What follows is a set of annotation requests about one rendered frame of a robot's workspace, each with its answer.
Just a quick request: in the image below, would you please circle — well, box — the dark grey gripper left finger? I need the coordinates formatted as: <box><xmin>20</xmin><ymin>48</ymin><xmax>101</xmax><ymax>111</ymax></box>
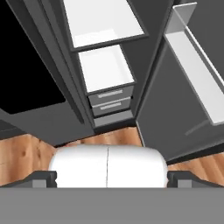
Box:
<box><xmin>0</xmin><ymin>170</ymin><xmax>58</xmax><ymax>189</ymax></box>

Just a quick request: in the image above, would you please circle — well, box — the large white fridge shelf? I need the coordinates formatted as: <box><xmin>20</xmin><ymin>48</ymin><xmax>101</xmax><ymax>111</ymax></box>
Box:
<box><xmin>61</xmin><ymin>0</ymin><xmax>150</xmax><ymax>53</ymax></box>

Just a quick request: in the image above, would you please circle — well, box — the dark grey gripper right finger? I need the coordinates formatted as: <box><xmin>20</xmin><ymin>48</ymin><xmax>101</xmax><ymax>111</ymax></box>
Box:
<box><xmin>166</xmin><ymin>170</ymin><xmax>224</xmax><ymax>189</ymax></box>

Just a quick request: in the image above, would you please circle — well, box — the dark grey cabinet, black panel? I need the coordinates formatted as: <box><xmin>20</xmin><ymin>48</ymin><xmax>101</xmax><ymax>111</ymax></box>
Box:
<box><xmin>0</xmin><ymin>0</ymin><xmax>96</xmax><ymax>147</ymax></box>

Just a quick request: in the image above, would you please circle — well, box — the pale grey drawer handle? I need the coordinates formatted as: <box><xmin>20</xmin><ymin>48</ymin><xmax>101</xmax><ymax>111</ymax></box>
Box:
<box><xmin>100</xmin><ymin>101</ymin><xmax>123</xmax><ymax>111</ymax></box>
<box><xmin>97</xmin><ymin>89</ymin><xmax>124</xmax><ymax>99</ymax></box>

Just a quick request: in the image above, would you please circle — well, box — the grey fridge door shelf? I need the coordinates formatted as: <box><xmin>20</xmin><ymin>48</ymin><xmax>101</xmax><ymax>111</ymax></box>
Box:
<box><xmin>164</xmin><ymin>2</ymin><xmax>224</xmax><ymax>127</ymax></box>

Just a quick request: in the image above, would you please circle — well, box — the dark grey fridge door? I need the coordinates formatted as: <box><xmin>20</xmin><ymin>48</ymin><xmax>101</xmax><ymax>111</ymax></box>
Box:
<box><xmin>135</xmin><ymin>0</ymin><xmax>224</xmax><ymax>165</ymax></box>

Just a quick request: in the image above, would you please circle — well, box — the grey fridge drawer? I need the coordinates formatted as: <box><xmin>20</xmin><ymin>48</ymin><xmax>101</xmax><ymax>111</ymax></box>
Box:
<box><xmin>91</xmin><ymin>97</ymin><xmax>133</xmax><ymax>118</ymax></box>
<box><xmin>87</xmin><ymin>85</ymin><xmax>135</xmax><ymax>107</ymax></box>

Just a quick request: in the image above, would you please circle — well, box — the white rounded cylinder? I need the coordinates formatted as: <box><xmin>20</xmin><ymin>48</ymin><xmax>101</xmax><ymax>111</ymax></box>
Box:
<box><xmin>47</xmin><ymin>144</ymin><xmax>170</xmax><ymax>189</ymax></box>

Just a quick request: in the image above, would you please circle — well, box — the dark grey fridge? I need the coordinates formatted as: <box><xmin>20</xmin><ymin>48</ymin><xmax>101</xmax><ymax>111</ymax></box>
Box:
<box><xmin>6</xmin><ymin>0</ymin><xmax>179</xmax><ymax>136</ymax></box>

